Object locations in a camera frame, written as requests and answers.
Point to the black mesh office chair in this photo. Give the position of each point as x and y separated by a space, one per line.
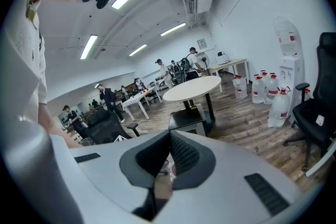
105 126

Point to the black floor fan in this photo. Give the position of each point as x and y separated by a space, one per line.
203 59

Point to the beige round table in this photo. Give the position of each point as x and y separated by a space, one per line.
191 86

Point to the framed wall poster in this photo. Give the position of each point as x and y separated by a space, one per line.
201 43

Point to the white air conditioner unit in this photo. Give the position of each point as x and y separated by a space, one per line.
202 4

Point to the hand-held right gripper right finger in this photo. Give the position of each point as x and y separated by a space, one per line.
223 165

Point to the white appliance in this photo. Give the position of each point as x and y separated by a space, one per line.
223 58

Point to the person's left forearm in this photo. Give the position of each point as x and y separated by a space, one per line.
50 123

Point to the black office chair with tag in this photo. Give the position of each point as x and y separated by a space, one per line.
315 112

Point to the white-legged side desk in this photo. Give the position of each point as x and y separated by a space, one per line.
231 62

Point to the group of clear water bottles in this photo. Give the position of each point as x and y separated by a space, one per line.
278 110

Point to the white desk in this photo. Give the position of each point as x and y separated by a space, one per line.
323 160

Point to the person's white shirt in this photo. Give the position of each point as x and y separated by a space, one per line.
18 65

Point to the white rectangular table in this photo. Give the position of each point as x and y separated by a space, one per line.
136 99

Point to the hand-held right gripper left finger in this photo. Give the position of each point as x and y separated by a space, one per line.
105 178

